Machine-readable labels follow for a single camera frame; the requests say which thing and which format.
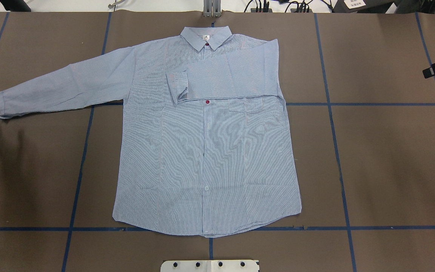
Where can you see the grey aluminium frame post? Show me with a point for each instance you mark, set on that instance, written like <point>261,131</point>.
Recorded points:
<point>212,8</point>

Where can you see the light blue striped shirt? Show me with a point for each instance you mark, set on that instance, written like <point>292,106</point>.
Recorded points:
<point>206,147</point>

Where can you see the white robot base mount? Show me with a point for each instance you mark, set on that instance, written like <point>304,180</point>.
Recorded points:
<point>210,266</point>

